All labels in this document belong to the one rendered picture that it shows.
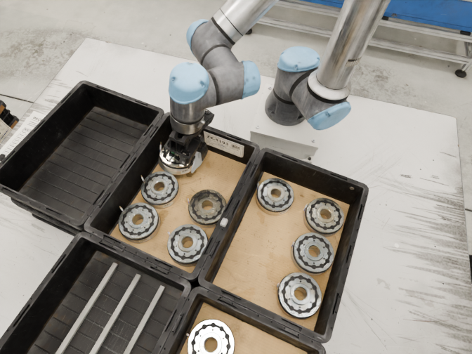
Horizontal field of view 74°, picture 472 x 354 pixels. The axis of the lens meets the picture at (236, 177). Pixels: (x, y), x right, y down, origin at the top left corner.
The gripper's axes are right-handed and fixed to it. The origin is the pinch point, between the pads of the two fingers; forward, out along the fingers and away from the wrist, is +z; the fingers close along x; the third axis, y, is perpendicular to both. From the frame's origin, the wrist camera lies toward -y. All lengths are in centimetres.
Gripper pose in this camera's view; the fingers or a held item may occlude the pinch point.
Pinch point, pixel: (189, 158)
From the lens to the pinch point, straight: 92.5
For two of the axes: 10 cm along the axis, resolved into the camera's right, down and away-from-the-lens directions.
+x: 9.0, 4.3, -0.5
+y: -4.0, 7.9, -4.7
